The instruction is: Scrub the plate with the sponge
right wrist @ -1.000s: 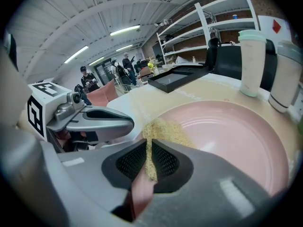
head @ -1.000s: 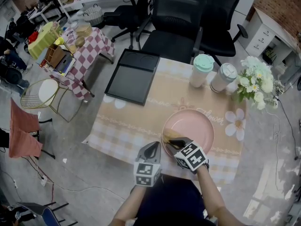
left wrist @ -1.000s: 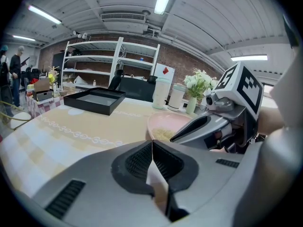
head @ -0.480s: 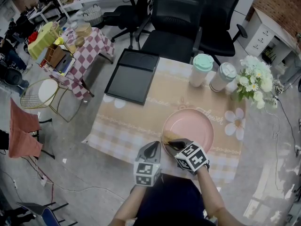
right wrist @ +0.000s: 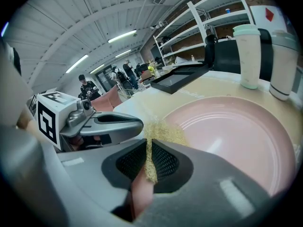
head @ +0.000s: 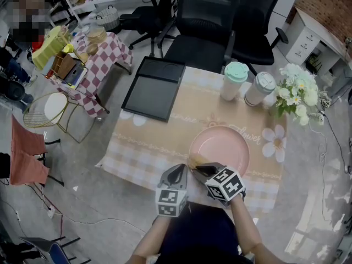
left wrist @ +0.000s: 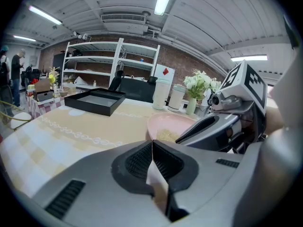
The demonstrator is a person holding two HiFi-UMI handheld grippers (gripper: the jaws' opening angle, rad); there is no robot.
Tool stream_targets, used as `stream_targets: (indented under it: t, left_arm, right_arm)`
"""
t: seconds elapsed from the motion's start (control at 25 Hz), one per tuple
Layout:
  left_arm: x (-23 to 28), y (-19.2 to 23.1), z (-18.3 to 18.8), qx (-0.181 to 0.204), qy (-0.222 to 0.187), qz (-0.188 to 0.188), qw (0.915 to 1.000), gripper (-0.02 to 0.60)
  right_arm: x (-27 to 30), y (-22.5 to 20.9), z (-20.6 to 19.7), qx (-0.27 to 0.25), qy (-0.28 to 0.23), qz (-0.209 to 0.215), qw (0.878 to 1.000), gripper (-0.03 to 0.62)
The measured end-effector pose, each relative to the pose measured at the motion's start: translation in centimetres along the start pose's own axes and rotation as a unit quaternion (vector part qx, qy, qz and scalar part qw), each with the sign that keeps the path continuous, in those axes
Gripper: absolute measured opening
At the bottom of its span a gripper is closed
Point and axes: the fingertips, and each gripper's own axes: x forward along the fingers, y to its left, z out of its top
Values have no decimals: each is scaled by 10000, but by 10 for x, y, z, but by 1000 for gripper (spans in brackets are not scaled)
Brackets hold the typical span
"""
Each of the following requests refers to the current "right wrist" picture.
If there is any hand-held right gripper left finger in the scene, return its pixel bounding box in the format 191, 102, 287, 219
58, 138, 148, 227

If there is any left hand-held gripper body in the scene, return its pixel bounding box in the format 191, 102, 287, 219
36, 91, 96, 151

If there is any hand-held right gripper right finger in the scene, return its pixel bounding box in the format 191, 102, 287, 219
136, 139, 275, 227

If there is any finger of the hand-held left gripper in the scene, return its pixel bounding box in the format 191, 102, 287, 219
93, 112, 143, 123
80, 117, 144, 147

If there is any yellow sponge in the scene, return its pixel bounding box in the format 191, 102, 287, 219
143, 119, 190, 184

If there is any pink big plate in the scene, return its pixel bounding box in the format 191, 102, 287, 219
131, 96, 296, 219

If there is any person's left hand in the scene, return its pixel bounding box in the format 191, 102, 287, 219
71, 134, 112, 149

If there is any pink cloth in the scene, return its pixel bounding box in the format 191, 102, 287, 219
91, 84, 121, 112

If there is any ceiling light strip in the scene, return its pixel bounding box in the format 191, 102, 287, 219
65, 54, 89, 74
107, 29, 137, 44

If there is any black tray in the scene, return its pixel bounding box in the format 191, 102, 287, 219
150, 64, 209, 95

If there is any black mesh office chair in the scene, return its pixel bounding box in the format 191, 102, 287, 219
213, 40, 242, 74

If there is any white shelving rack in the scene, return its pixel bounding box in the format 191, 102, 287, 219
152, 0, 255, 66

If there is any cup with mint lid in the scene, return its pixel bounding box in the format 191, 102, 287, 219
232, 24, 261, 90

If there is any cup with grey lid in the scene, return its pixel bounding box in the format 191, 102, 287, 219
269, 29, 300, 101

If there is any white refrigerator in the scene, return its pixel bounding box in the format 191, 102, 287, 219
250, 5, 288, 33

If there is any gold wire chair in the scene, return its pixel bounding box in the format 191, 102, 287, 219
117, 88, 138, 104

